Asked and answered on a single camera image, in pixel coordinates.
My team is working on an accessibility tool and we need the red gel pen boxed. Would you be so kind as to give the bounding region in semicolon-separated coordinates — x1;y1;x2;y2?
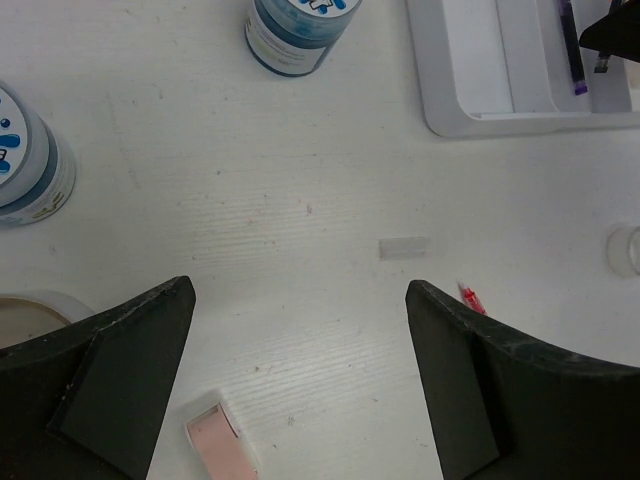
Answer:
457;281;487;315

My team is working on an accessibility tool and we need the blue jar with label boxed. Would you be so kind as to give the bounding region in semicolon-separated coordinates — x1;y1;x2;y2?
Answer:
244;0;361;78

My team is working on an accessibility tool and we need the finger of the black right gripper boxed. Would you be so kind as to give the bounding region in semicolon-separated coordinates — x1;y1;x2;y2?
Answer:
579;0;640;63

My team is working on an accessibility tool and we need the blue gel pen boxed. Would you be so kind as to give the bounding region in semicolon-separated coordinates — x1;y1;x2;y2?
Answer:
558;0;588;96

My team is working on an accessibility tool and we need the clear pen cap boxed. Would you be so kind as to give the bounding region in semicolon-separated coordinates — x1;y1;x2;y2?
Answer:
378;237;430;261

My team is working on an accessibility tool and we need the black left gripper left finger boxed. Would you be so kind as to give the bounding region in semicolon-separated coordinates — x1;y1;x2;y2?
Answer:
1;276;195;479

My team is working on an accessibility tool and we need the large clear tape roll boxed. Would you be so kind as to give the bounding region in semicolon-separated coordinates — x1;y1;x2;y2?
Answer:
1;290;95;349

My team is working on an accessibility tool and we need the pink correction tape dispenser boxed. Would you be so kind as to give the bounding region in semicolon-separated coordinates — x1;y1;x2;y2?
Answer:
183;390;260;480

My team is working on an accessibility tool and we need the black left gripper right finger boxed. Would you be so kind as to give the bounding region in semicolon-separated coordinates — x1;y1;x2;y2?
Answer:
405;280;639;479

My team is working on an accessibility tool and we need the small clear tape roll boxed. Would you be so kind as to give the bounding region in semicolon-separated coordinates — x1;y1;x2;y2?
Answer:
606;225;639;278

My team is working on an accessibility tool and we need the white divided organizer tray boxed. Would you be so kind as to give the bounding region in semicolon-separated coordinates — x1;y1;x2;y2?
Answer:
407;1;639;138

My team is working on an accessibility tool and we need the black gel pen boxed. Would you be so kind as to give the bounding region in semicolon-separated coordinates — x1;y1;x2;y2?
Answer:
594;51;611;74

